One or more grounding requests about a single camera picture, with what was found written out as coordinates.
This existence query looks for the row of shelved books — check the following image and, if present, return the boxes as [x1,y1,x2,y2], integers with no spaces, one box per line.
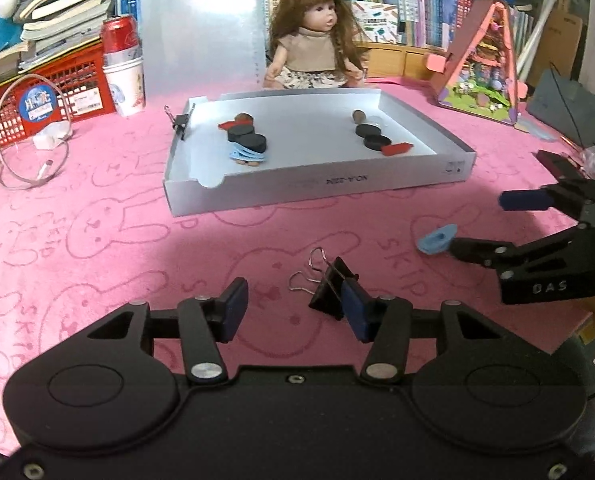
[260,0,538,51]

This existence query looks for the grey pouch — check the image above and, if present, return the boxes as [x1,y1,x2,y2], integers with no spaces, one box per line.
[527,67,595,148]

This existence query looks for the white plastic pipes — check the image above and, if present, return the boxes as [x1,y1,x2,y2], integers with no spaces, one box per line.
[515,0,565,86]

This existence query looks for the red plastic basket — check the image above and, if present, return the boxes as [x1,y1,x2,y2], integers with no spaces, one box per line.
[0,40,118,153]

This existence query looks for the white cardboard box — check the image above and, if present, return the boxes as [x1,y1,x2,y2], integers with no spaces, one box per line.
[163,87,478,218]

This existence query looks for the wooden drawer unit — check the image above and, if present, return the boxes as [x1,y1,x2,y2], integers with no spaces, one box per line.
[360,40,453,81]

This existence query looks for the black binder clip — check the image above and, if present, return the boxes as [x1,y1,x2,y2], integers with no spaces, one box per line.
[288,246,358,322]

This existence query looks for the translucent plastic sheet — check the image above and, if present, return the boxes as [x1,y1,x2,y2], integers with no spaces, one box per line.
[140,0,267,106]

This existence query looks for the white cable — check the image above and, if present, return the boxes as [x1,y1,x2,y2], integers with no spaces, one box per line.
[0,74,75,191]

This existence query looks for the blue and white plush toy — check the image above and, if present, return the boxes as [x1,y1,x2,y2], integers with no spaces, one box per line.
[0,0,28,53]

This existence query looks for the stack of worn books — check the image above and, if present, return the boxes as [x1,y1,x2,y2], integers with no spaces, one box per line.
[0,0,115,93]

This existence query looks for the white paper cup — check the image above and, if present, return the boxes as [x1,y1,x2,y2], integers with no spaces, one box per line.
[102,55,147,117]

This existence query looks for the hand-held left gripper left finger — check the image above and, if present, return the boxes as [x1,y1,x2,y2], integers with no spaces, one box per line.
[74,277,249,386]

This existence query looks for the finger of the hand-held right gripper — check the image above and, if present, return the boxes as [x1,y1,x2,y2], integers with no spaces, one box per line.
[449,227,591,268]
[498,149,595,228]

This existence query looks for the brown cardboard panel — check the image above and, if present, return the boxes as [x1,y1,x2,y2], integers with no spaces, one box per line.
[542,0,583,81]

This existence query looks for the small binder clip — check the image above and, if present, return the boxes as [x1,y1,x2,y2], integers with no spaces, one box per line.
[163,104,192,142]

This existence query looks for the long-haired doll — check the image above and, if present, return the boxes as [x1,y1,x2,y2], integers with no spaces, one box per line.
[262,0,368,91]

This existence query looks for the triangular toy house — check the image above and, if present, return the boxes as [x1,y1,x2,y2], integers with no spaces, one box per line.
[425,0,528,128]

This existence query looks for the red soda can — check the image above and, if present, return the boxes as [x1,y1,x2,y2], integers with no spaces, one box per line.
[100,14,142,68]

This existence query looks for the colourful printed box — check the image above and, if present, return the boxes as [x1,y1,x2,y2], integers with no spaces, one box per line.
[352,0,408,46]

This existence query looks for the pink rabbit print blanket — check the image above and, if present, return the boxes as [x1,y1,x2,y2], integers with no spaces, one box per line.
[0,75,595,461]

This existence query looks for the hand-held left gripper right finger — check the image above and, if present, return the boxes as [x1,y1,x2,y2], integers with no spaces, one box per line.
[341,280,521,385]

